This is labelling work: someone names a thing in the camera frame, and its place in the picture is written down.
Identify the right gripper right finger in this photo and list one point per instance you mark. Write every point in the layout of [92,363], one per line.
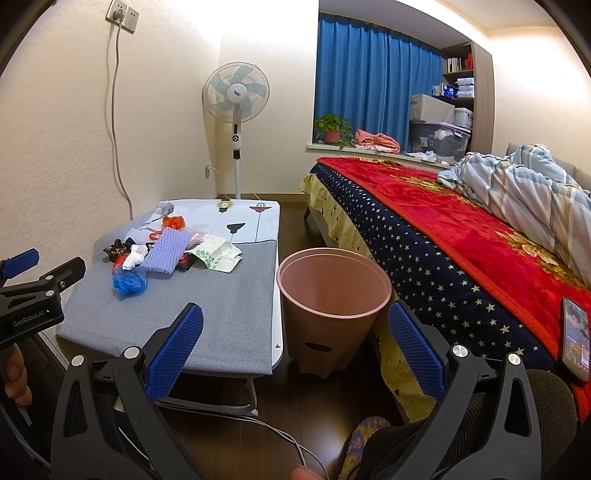
[508,443]

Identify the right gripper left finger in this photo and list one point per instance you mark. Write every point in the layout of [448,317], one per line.
[107,425]

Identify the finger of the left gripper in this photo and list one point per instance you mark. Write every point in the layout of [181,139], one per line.
[58,280]
[14,266]

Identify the blue plastic bag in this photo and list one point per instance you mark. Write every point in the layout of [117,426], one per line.
[129,282]

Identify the white plastic bag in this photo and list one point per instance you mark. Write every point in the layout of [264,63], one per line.
[136,257]

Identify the purple textured cloth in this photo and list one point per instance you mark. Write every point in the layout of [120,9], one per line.
[166,251]

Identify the orange plastic bag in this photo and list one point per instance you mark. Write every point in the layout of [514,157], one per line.
[168,222]

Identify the clear bag with candy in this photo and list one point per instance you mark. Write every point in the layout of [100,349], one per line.
[196,239]

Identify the pink plastic trash bin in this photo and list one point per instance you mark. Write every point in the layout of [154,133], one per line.
[331,299]

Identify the person's left hand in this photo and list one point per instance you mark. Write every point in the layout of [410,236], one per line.
[15,377]

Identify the black smartphone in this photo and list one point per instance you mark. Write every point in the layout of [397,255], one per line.
[576,340]

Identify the leopard print scrunchie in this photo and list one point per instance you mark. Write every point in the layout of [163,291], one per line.
[118,249]

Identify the bed with red blanket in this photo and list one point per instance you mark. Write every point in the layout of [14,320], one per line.
[477,279]

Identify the colourful knitted slipper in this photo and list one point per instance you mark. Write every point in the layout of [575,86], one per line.
[357,442]

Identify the low table with cloth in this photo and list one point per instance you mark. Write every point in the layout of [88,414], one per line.
[241,308]

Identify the striped blue grey duvet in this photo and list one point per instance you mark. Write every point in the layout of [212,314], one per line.
[532,193]

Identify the dark plastic storage bin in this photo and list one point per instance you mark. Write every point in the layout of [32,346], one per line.
[448,141]

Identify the white standing fan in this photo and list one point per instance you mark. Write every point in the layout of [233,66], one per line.
[236,93]

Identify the pink folded clothes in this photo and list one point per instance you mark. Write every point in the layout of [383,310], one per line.
[379,142]

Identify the grey storage box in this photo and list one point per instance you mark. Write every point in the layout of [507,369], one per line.
[424,108]

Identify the potted green plant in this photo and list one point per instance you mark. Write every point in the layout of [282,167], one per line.
[333,130]

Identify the wooden bookshelf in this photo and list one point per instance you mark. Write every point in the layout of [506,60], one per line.
[468,82]

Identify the blue curtain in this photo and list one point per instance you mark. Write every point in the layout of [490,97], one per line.
[367,74]

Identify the wall power socket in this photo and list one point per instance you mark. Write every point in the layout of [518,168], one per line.
[119,13]

